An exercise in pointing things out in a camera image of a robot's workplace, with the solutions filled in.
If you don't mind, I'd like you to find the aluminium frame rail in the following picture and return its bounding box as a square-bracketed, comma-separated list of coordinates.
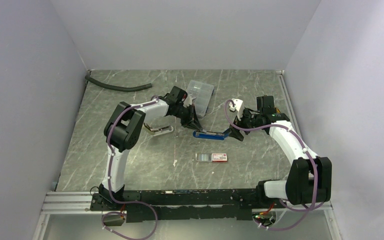
[40, 187, 333, 216]

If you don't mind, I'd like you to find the small beige white stapler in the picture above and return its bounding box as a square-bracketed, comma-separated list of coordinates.
[143, 123, 174, 137]

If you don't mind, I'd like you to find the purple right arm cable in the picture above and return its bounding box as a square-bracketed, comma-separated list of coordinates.
[224, 99, 327, 232]

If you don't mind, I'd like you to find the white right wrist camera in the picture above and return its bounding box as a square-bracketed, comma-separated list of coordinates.
[228, 98, 245, 121]

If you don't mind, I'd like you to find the red white staples box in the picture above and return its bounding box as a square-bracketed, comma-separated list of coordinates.
[195, 153, 228, 163]

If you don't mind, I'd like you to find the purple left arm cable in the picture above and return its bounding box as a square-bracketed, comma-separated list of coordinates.
[101, 96, 160, 240]

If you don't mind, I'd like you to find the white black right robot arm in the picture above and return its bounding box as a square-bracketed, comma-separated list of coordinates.
[224, 96, 332, 211]

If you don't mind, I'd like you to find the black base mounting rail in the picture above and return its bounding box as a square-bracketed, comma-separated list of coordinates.
[90, 188, 283, 223]

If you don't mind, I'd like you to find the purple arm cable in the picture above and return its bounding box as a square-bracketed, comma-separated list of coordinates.
[224, 99, 327, 232]
[101, 96, 160, 240]

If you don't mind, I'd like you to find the blue black stapler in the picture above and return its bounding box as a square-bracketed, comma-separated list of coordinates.
[192, 129, 231, 141]

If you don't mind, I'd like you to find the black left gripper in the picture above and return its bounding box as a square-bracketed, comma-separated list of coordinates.
[174, 104, 203, 132]

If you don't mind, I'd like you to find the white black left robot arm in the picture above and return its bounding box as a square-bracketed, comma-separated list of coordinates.
[98, 86, 203, 210]

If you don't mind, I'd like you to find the clear plastic screw organizer box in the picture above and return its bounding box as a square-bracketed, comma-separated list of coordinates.
[186, 80, 215, 118]

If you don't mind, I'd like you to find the dark corrugated hose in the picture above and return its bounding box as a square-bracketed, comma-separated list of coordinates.
[84, 74, 153, 93]

